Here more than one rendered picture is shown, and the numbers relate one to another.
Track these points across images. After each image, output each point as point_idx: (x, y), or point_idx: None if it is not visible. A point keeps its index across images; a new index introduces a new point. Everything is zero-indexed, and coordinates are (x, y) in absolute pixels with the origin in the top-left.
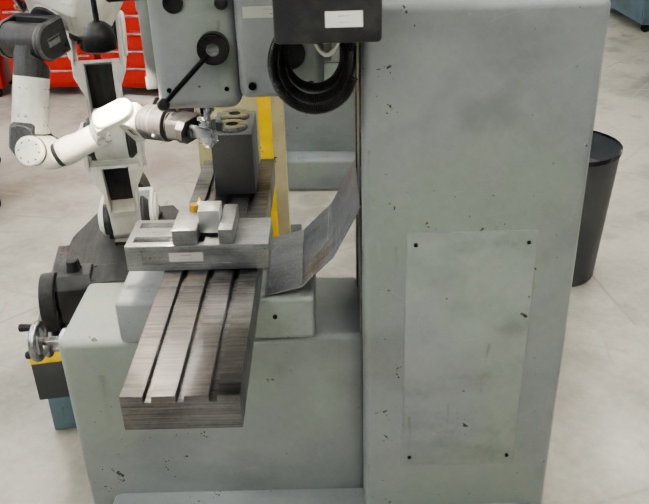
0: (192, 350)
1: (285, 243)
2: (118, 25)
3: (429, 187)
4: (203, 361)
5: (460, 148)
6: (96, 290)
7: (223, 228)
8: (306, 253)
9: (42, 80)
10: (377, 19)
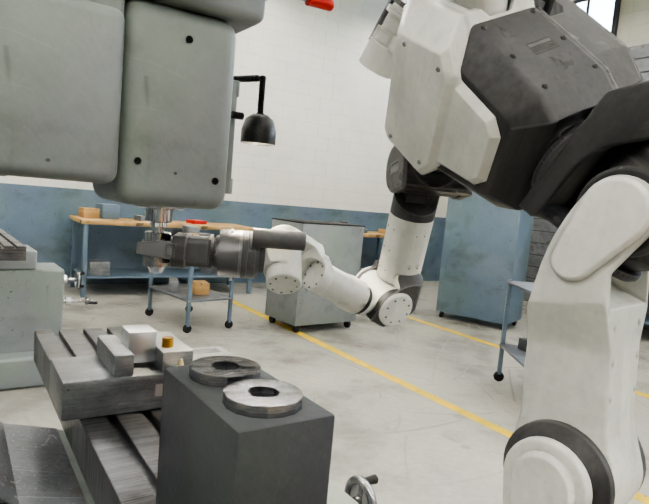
0: (93, 349)
1: (53, 490)
2: (576, 203)
3: None
4: (75, 339)
5: None
6: (336, 496)
7: (108, 335)
8: (3, 453)
9: (389, 213)
10: None
